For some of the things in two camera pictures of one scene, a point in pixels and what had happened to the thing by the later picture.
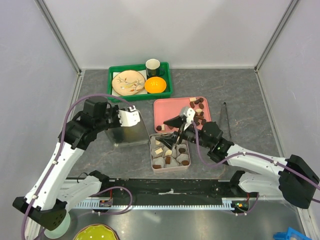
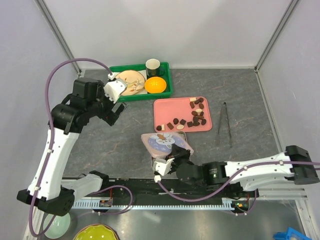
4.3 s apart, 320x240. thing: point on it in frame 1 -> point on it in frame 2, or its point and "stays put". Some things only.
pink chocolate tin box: (163, 159) stays put
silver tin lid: (135, 134) -> (158, 144)
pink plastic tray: (166, 108) stays put
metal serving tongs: (225, 104) stays put
